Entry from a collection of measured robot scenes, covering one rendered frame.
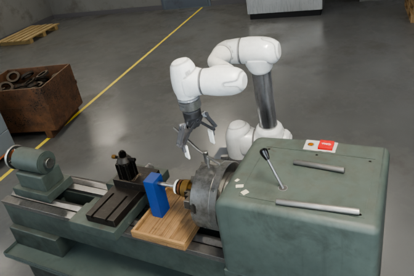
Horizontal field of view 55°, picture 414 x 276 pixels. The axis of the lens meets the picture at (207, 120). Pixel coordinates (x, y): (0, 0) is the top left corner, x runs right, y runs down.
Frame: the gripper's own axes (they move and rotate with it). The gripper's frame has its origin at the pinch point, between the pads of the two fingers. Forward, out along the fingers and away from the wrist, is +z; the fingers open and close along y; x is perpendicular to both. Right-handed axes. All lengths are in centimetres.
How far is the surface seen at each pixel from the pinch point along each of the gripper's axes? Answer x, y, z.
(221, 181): 13.0, 0.8, 10.8
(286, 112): -160, -212, 147
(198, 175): 3.6, 5.7, 9.5
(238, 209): 32.6, 8.3, 8.1
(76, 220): -49, 53, 39
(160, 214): -21.8, 18.6, 40.7
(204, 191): 10.4, 8.2, 12.8
